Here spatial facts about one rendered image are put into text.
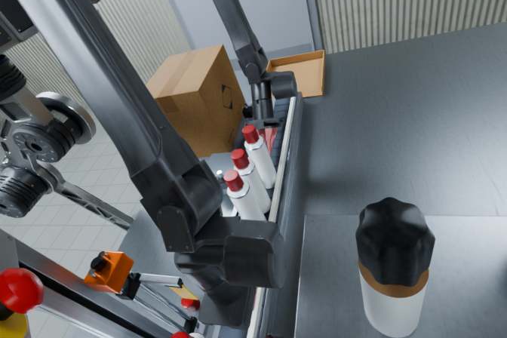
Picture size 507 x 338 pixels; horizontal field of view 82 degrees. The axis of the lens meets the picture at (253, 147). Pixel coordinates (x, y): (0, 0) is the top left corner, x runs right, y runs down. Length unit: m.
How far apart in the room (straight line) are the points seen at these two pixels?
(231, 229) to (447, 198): 0.61
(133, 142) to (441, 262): 0.59
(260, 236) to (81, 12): 0.30
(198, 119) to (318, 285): 0.58
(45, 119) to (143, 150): 0.73
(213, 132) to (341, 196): 0.44
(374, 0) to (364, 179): 2.30
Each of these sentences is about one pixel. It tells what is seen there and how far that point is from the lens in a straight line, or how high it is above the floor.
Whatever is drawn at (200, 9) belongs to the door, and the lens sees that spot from 3.11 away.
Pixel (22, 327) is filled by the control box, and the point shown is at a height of 1.30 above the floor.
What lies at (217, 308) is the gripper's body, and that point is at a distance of 0.45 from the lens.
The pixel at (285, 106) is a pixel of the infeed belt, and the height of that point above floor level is 0.88.
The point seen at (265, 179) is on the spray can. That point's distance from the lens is 0.78.
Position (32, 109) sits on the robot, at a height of 1.23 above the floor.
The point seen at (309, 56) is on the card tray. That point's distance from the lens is 1.43.
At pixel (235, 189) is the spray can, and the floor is 1.06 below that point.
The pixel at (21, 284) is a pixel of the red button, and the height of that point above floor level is 1.33.
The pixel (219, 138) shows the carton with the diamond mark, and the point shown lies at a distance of 0.97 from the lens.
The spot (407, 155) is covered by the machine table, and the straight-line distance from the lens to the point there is 0.92.
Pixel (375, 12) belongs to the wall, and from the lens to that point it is 3.03.
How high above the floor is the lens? 1.49
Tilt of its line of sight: 40 degrees down
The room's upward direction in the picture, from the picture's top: 23 degrees counter-clockwise
